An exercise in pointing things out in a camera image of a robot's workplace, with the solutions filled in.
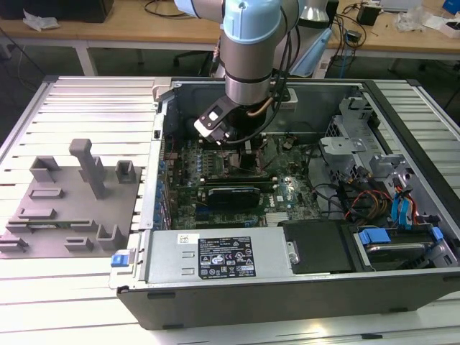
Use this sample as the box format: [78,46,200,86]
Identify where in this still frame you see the thin metal locking lever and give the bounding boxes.
[263,152,285,172]

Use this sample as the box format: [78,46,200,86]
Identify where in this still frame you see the CPU socket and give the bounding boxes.
[222,149,259,178]

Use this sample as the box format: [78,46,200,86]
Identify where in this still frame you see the RAM slot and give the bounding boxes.
[199,174,280,182]

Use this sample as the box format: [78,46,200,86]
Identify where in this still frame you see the green motherboard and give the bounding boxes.
[157,134,323,231]

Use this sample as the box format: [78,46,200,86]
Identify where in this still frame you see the black graphics card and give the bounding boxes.
[205,185,262,209]

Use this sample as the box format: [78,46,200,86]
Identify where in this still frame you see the grey metal drive cage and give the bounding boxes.
[318,96,382,190]

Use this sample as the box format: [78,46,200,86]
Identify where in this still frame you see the silver chipset heatsink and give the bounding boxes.
[264,211,290,228]

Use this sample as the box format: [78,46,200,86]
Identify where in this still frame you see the black plastic drive cover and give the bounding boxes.
[277,220,359,276]

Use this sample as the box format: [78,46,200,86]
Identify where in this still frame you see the long wooden desk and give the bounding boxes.
[0,0,460,61]

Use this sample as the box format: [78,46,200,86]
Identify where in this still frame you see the silver power supply unit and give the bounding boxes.
[143,229,299,285]

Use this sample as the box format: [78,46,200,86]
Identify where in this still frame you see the small black adapter box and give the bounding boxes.
[356,5,381,26]

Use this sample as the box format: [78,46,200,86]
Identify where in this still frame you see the open PC case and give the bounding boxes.
[109,76,460,331]

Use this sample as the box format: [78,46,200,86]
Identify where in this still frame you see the grey parts rack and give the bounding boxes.
[0,138,145,260]

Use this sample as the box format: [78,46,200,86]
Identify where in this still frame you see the flat white device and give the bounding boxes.
[379,0,422,10]

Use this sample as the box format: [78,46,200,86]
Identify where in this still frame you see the hard disk in blue carrier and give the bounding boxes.
[354,225,454,273]

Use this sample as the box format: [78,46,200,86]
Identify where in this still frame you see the clear plastic bags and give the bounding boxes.
[394,6,446,34]

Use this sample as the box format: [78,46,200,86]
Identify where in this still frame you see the green RAM stick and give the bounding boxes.
[24,221,78,229]

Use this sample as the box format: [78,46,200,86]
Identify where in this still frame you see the wide black computer box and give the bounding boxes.
[0,0,115,23]

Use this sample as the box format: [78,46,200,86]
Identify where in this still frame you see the crumpled white plastic bag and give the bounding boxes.
[22,9,60,32]

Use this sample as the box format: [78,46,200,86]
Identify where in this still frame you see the white cardboard box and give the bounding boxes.
[443,19,460,39]

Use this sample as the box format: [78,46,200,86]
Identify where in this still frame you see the black cable with brass end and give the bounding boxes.
[247,6,301,119]

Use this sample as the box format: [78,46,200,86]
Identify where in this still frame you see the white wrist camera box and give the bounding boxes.
[193,96,236,147]

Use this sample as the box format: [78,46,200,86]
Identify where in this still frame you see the small grey wrist camera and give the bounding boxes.
[283,88,299,113]

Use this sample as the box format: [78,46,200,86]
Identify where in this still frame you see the silver metal bracket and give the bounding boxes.
[369,153,416,202]

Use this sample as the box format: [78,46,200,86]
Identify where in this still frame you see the red yellow power wire bundle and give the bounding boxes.
[350,189,392,219]

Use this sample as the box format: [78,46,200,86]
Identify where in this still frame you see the blue flat data wire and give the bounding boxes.
[402,195,416,230]
[390,193,403,228]

